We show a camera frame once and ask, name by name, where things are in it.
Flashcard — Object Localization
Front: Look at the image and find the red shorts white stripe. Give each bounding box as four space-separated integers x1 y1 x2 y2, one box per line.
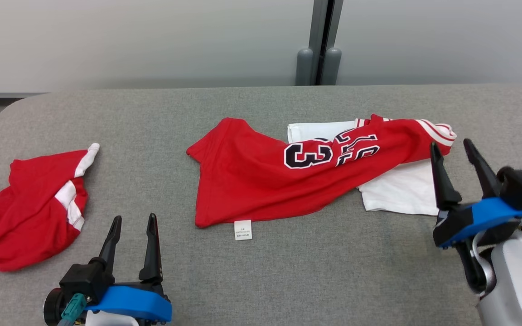
0 143 100 272

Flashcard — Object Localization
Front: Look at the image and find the grey metal partition post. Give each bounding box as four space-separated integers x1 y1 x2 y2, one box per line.
309 0 344 86

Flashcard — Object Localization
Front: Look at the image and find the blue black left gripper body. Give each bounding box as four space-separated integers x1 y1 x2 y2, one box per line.
84 280 172 324

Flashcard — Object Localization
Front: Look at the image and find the red white numbered jersey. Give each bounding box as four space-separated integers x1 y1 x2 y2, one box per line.
186 114 457 241

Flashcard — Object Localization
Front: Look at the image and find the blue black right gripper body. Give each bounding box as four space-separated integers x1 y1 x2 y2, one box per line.
432 197 522 249

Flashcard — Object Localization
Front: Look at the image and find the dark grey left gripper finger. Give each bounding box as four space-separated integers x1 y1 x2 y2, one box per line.
91 216 122 274
139 213 163 283

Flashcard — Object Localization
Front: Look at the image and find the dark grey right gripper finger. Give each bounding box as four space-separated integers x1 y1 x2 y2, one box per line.
464 138 502 199
430 142 462 211

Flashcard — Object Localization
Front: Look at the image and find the grey cylindrical post foot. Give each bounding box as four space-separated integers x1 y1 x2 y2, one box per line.
324 47 342 86
295 48 314 86

